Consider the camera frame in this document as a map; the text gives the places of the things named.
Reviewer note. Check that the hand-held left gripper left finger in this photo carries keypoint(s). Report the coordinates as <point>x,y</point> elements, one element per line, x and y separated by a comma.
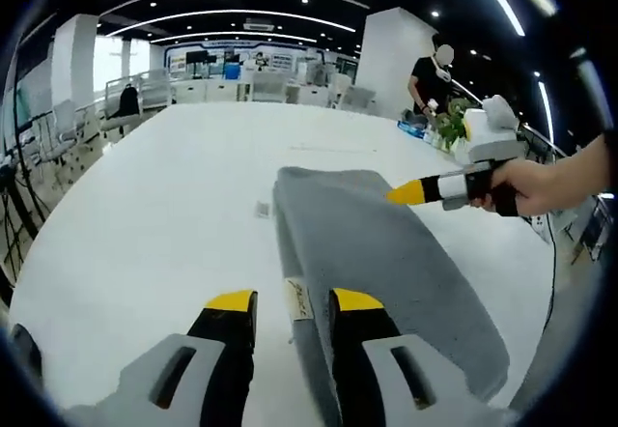
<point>217,364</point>

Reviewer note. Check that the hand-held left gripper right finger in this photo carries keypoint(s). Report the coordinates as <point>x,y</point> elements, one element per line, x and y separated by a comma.
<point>367,364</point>

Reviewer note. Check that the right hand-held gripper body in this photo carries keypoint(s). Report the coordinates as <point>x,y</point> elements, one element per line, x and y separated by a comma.
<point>487,132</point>

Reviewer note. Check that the grey towel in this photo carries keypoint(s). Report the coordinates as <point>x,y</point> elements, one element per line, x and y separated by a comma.
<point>376,243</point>

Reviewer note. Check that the small grey rectangular piece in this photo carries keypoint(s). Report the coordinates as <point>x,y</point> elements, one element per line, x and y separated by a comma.
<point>263,209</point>

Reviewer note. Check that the person's right hand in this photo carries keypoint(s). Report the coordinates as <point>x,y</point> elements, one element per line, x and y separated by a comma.
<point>526,185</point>

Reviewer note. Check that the green potted plant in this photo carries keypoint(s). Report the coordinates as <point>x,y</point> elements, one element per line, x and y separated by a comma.
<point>446,130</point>

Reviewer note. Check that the blue packet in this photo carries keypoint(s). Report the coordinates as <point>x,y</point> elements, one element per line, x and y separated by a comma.
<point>412,130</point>

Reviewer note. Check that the white table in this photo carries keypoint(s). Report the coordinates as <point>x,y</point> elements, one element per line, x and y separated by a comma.
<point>169,205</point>

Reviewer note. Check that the blue box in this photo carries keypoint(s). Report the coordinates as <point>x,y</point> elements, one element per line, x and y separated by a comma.
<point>233,70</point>

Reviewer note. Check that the black screen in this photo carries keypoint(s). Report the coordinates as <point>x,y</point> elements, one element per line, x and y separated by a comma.
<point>195,57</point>

